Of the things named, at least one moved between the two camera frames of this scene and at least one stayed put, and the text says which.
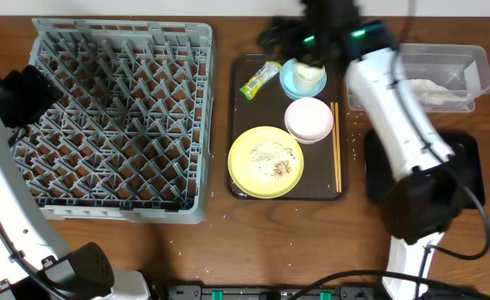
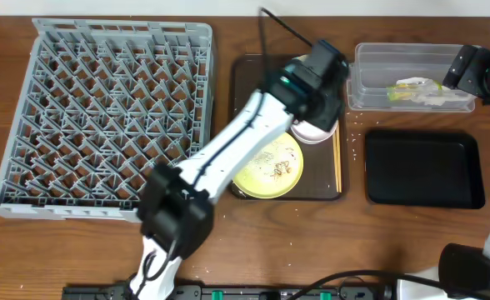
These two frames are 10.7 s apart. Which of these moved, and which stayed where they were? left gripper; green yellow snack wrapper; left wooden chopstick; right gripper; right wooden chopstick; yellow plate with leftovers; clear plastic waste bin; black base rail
Moved: right gripper; green yellow snack wrapper; left gripper
Stayed: right wooden chopstick; clear plastic waste bin; yellow plate with leftovers; black base rail; left wooden chopstick
